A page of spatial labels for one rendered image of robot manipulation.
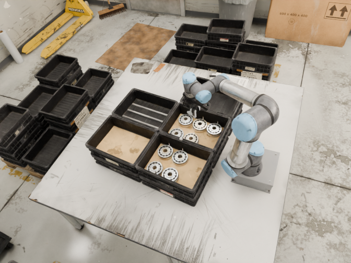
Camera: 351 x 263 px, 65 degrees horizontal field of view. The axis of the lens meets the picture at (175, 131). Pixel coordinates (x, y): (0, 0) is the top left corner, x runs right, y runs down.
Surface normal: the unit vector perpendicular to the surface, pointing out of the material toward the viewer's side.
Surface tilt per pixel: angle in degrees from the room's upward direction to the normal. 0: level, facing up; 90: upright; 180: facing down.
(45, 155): 0
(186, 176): 0
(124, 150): 0
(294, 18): 76
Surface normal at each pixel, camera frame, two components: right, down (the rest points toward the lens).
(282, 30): -0.37, 0.53
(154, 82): -0.09, -0.62
